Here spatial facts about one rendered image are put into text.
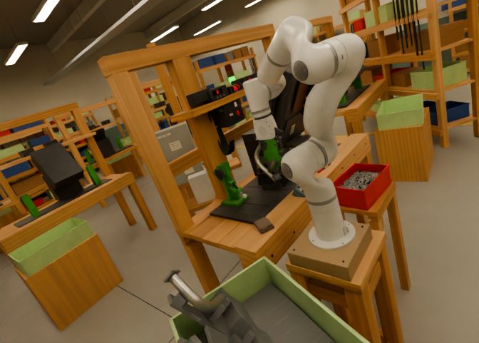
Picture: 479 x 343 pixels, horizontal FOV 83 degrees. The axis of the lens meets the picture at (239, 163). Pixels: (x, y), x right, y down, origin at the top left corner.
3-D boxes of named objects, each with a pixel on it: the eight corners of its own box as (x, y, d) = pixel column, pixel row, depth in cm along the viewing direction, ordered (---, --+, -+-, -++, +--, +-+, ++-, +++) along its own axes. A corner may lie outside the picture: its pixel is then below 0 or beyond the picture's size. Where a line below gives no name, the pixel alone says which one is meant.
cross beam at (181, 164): (281, 114, 253) (279, 104, 250) (168, 180, 170) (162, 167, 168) (277, 115, 256) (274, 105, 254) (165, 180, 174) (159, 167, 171)
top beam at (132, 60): (275, 34, 233) (272, 23, 230) (110, 74, 138) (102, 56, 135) (267, 38, 239) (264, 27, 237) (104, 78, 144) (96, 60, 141)
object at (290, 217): (371, 149, 223) (368, 132, 218) (264, 278, 128) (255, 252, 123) (353, 150, 233) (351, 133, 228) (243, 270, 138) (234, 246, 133)
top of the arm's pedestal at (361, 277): (387, 239, 118) (385, 231, 117) (362, 294, 97) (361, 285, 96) (318, 227, 140) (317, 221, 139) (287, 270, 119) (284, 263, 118)
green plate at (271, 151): (286, 159, 179) (282, 127, 176) (278, 161, 173) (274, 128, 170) (272, 158, 187) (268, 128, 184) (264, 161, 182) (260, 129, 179)
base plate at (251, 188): (341, 145, 216) (341, 142, 216) (259, 225, 147) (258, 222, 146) (296, 147, 246) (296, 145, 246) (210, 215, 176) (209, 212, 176)
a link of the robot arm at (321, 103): (288, 164, 110) (317, 147, 116) (309, 182, 103) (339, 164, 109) (304, 37, 73) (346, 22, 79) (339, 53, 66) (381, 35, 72)
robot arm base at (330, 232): (359, 221, 117) (350, 184, 111) (351, 252, 103) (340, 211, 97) (316, 219, 128) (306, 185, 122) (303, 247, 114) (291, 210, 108)
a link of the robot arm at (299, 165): (343, 193, 106) (329, 137, 99) (308, 217, 100) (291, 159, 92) (321, 187, 117) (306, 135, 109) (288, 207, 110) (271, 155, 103)
